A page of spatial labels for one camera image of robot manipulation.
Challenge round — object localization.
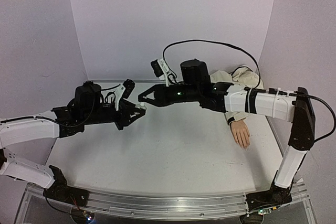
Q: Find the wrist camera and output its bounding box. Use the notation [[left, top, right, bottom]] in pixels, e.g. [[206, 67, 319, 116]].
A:
[[114, 79, 135, 111], [151, 59, 181, 87]]

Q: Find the mannequin hand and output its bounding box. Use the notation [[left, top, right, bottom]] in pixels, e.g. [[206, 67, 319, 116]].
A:
[[230, 120, 250, 149]]

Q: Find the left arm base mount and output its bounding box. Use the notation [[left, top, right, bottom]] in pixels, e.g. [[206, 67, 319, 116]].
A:
[[43, 165, 89, 207]]

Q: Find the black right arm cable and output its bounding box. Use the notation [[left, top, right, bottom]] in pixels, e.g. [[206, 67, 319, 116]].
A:
[[162, 39, 336, 143]]

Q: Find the white nail polish bottle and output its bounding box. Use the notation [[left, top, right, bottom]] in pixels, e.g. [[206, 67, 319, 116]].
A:
[[138, 102, 146, 110]]

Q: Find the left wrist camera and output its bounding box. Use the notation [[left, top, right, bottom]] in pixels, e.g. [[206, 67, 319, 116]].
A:
[[114, 79, 135, 111]]

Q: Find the aluminium front rail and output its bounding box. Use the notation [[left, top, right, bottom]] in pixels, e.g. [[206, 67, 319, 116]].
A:
[[15, 182, 317, 223]]

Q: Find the beige jacket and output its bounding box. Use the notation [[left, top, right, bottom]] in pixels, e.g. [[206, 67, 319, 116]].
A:
[[210, 66, 264, 125]]

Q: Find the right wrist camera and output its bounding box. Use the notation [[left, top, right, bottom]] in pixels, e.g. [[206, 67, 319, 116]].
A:
[[151, 59, 181, 87]]

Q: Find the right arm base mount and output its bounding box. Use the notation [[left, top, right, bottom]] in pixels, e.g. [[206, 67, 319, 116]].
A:
[[246, 179, 293, 214]]

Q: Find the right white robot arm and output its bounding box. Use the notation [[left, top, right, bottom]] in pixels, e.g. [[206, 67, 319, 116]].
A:
[[138, 59, 315, 188]]

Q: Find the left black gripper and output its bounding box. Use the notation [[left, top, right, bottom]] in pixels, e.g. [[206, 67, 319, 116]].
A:
[[83, 101, 146, 131]]

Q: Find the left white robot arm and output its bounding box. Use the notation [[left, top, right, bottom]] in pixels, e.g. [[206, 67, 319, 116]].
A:
[[1, 79, 146, 201]]

